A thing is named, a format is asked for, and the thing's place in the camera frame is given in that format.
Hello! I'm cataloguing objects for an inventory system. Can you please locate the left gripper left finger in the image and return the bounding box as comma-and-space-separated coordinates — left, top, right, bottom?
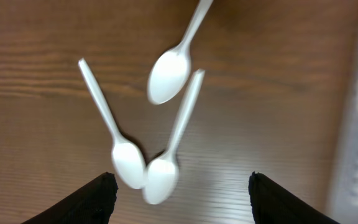
23, 172, 118, 224

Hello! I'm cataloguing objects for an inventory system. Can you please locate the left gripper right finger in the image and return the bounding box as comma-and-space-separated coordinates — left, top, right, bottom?
248, 172, 339, 224

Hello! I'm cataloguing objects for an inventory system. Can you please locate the white utensil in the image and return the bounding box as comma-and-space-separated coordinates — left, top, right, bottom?
78, 58, 145, 189

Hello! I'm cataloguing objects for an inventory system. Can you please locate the white spoon hidden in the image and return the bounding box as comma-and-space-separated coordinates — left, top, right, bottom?
142, 69, 205, 205

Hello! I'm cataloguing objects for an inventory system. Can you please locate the white spoon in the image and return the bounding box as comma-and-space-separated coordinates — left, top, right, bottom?
147, 0, 213, 105

